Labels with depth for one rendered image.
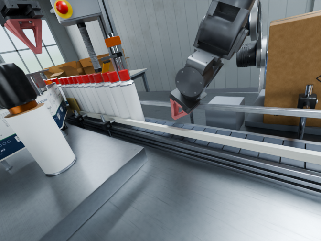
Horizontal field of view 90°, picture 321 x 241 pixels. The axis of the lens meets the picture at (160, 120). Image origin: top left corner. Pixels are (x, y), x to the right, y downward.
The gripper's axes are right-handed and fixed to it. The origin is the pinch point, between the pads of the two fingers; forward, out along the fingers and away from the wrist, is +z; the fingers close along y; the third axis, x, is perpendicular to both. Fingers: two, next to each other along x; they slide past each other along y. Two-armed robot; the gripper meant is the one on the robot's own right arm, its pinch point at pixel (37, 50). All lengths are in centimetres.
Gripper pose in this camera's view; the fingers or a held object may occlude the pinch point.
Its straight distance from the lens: 55.0
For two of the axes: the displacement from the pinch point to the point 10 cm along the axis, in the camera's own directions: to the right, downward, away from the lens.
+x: 5.7, -4.6, 6.8
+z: 2.1, 8.8, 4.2
